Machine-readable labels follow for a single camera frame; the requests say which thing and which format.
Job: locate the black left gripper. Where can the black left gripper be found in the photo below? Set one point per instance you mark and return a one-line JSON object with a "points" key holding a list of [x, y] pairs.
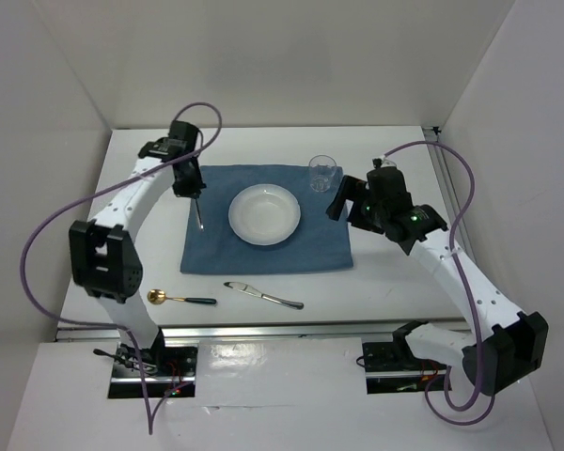
{"points": [[191, 190]]}

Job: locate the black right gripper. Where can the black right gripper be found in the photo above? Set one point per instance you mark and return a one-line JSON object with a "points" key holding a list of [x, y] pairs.
{"points": [[352, 188]]}

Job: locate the clear plastic cup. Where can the clear plastic cup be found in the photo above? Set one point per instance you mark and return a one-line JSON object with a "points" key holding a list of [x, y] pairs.
{"points": [[322, 170]]}

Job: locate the white plate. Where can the white plate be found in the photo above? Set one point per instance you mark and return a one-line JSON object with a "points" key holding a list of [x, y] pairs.
{"points": [[264, 214]]}

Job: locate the silver butter knife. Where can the silver butter knife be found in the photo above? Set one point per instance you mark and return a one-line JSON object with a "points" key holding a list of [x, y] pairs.
{"points": [[251, 291]]}

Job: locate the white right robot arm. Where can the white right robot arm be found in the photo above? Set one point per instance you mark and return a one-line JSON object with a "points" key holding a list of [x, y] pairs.
{"points": [[504, 343]]}

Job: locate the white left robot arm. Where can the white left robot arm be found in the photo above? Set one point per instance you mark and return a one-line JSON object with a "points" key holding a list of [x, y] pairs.
{"points": [[104, 260]]}

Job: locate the aluminium right side rail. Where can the aluminium right side rail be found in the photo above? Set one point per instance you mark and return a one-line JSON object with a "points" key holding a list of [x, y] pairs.
{"points": [[441, 170]]}

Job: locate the aluminium rail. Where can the aluminium rail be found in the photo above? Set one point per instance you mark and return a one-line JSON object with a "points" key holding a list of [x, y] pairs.
{"points": [[260, 330], [441, 170]]}

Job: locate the gold spoon green handle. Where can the gold spoon green handle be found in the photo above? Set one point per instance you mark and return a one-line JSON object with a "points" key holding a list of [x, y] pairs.
{"points": [[158, 297]]}

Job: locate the aluminium front rail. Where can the aluminium front rail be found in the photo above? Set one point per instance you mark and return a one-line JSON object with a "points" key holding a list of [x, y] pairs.
{"points": [[260, 330]]}

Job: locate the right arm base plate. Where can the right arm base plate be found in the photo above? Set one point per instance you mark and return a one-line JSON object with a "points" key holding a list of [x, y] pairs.
{"points": [[388, 371]]}

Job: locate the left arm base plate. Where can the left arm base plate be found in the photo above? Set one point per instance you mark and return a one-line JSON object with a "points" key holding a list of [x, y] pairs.
{"points": [[175, 373]]}

